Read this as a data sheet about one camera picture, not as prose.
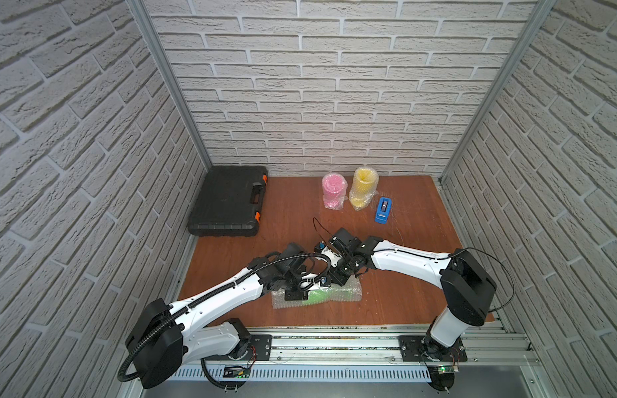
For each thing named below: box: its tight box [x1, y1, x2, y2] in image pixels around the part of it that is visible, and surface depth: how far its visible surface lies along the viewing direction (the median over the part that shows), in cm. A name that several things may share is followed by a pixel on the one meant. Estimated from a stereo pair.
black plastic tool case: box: [187, 165, 269, 237], surface depth 102 cm
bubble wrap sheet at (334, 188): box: [321, 172, 349, 211], surface depth 99 cm
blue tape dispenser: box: [374, 196, 393, 225], surface depth 105 cm
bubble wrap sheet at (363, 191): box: [348, 165, 380, 211], surface depth 103 cm
